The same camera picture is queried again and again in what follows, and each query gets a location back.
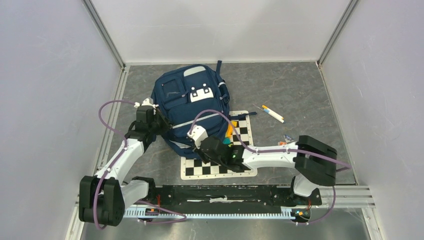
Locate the yellow tipped white marker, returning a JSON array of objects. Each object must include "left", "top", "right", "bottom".
[{"left": 261, "top": 104, "right": 285, "bottom": 121}]

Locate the teal toy block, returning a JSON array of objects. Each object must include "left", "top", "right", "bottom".
[{"left": 222, "top": 137, "right": 232, "bottom": 145}]

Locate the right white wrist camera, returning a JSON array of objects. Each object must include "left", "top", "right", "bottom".
[{"left": 187, "top": 124, "right": 209, "bottom": 149}]

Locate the orange toy block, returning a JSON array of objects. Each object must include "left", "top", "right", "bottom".
[{"left": 225, "top": 123, "right": 233, "bottom": 138}]

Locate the blue white marker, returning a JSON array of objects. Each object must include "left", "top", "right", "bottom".
[{"left": 264, "top": 109, "right": 285, "bottom": 124}]

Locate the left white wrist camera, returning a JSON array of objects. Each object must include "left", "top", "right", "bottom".
[{"left": 133, "top": 97, "right": 159, "bottom": 109}]

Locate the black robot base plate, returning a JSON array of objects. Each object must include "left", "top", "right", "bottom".
[{"left": 145, "top": 184, "right": 323, "bottom": 214}]

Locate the aluminium frame rail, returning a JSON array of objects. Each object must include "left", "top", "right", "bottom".
[{"left": 123, "top": 185, "right": 375, "bottom": 221}]

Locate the black and white chessboard mat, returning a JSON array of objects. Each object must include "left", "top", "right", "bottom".
[{"left": 180, "top": 110, "right": 258, "bottom": 181}]

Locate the navy blue backpack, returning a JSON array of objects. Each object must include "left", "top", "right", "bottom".
[{"left": 151, "top": 60, "right": 246, "bottom": 159}]

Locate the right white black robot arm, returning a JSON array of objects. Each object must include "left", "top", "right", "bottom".
[{"left": 194, "top": 135, "right": 337, "bottom": 204}]

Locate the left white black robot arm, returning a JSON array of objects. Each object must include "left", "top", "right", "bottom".
[{"left": 78, "top": 103, "right": 171, "bottom": 229}]

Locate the blue triangular card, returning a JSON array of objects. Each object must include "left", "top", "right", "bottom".
[{"left": 283, "top": 134, "right": 295, "bottom": 143}]

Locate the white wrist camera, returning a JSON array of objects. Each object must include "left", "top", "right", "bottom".
[
  {"left": 187, "top": 124, "right": 209, "bottom": 149},
  {"left": 133, "top": 97, "right": 159, "bottom": 109}
]

